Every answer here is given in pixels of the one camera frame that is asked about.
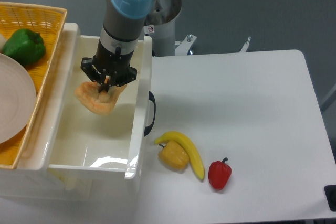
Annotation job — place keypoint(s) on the green bell pepper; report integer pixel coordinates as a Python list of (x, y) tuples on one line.
[(25, 46)]

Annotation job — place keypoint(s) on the yellow banana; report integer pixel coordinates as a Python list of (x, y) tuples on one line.
[(194, 156)]

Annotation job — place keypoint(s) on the red bell pepper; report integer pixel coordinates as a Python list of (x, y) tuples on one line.
[(219, 173)]

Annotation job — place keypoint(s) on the yellow wicker basket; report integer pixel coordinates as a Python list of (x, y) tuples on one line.
[(40, 26)]

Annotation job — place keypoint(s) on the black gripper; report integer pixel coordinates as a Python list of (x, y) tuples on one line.
[(109, 67)]

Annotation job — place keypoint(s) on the white upper drawer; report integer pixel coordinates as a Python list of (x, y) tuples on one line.
[(95, 146)]

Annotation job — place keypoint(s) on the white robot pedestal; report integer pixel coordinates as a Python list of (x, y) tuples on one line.
[(162, 17)]

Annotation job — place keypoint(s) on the yellow bell pepper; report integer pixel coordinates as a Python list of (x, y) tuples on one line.
[(174, 155)]

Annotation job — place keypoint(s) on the white object in basket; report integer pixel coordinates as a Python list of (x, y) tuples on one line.
[(3, 41)]

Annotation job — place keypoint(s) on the beige plate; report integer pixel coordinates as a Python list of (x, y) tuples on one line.
[(18, 97)]

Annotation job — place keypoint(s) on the triangle bread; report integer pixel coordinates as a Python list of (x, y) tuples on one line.
[(101, 103)]

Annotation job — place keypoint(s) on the black drawer handle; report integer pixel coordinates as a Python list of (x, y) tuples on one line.
[(151, 114)]

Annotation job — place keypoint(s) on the white metal bracket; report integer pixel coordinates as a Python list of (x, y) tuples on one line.
[(185, 47)]

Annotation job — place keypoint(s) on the white drawer cabinet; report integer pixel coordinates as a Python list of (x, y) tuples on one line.
[(33, 177)]

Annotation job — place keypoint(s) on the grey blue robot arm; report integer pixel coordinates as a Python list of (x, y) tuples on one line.
[(124, 23)]

